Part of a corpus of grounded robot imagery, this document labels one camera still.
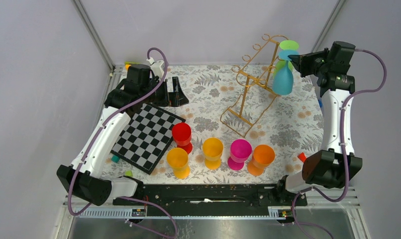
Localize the small green block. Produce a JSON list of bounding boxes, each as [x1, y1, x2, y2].
[[124, 170, 133, 177]]

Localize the yellow plastic wine glass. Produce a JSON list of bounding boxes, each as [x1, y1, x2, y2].
[[166, 147, 190, 179]]

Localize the small colourful toy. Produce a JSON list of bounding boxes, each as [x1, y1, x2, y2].
[[124, 61, 138, 70]]

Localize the purple cable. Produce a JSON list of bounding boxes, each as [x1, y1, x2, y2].
[[291, 49, 388, 239], [67, 47, 179, 239]]

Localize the green plastic wine glass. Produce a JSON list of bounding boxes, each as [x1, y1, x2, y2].
[[273, 40, 299, 77]]

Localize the amber plastic wine glass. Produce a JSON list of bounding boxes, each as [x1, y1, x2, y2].
[[202, 137, 224, 170]]

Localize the magenta plastic wine glass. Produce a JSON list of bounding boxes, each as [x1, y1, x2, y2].
[[227, 138, 253, 171]]

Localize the small teal block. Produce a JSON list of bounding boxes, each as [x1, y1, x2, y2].
[[111, 155, 120, 163]]

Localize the red plastic wine glass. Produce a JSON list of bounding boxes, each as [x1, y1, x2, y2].
[[172, 122, 193, 154]]

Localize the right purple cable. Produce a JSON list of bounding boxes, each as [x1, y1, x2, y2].
[[291, 49, 388, 239]]

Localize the gold wire glass rack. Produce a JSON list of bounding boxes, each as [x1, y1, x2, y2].
[[220, 34, 291, 138]]

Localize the red curved piece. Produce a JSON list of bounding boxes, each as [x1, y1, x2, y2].
[[298, 152, 307, 163]]

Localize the blue plastic wine glass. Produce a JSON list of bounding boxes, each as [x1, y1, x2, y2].
[[272, 49, 298, 96]]

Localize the orange plastic wine glass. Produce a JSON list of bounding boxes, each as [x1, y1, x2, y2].
[[247, 144, 276, 176]]

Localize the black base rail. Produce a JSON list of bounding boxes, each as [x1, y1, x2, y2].
[[113, 183, 308, 217]]

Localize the black white checkerboard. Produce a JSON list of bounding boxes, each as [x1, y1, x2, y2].
[[111, 104, 186, 175]]

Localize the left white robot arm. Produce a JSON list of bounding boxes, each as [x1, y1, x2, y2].
[[56, 60, 189, 206]]

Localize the floral table mat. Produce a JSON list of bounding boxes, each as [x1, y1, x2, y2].
[[102, 65, 323, 184]]

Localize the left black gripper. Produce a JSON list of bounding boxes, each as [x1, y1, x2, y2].
[[140, 76, 189, 107]]

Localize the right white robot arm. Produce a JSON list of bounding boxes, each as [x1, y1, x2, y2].
[[275, 41, 363, 205]]

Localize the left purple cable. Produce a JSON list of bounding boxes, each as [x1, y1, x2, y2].
[[67, 47, 179, 239]]

